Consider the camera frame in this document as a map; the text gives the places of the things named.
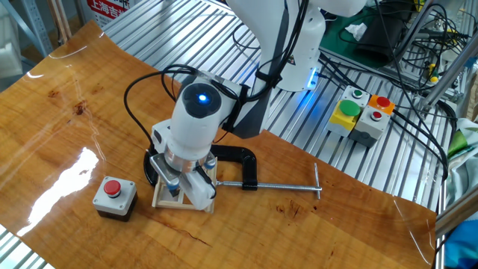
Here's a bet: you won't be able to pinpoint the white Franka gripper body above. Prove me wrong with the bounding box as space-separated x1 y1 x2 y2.
151 119 218 211

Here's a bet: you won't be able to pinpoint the miniature wooden sliding window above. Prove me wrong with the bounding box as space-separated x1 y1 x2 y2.
151 164 218 214

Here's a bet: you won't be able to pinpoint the grey box with red button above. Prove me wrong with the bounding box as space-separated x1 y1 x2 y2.
92 175 138 223

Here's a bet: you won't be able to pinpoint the black C-clamp with steel screw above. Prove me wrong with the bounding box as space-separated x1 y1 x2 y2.
143 144 323 200

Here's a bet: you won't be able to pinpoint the wood-grain mat sheet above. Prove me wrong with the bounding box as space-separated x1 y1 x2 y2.
0 20 437 269

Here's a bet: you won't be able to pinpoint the yellow box with green button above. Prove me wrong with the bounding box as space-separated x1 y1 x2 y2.
325 99 362 138

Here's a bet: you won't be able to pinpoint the grey box small red button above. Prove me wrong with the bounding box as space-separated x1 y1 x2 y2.
349 105 391 149

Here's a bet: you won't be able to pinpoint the grey box small green button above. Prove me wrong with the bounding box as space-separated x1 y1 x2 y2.
341 84 371 108

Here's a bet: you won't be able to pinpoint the white carton with red print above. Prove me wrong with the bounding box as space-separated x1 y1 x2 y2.
85 0 131 28

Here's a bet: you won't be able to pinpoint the green mat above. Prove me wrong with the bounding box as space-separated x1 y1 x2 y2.
319 0 426 70

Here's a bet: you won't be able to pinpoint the orange box with red button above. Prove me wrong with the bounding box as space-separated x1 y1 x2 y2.
367 93 396 116

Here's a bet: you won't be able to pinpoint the wooden slats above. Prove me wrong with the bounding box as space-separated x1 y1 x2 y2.
46 0 72 46

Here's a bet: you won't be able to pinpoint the crumpled white paper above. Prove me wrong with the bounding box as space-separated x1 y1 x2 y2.
344 22 369 41

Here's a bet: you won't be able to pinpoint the black bag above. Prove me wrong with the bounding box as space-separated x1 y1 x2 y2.
353 10 408 64

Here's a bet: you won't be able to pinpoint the aluminium profile beam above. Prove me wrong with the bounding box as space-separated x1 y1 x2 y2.
435 190 478 236
421 35 478 109

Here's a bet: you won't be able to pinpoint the green and white bag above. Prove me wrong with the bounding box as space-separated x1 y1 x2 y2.
446 117 478 199

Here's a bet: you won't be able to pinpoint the blue cloth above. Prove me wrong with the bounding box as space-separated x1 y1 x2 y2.
444 220 478 269

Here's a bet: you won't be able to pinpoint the silver gripper mount bracket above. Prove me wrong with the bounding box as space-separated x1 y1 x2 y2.
149 151 218 191

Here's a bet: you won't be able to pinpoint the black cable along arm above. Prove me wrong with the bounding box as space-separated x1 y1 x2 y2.
122 64 270 158

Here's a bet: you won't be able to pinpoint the grey metal shelf frame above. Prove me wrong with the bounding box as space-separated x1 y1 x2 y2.
0 0 53 57

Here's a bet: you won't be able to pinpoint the black button box cables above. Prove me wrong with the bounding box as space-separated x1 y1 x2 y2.
388 100 451 184

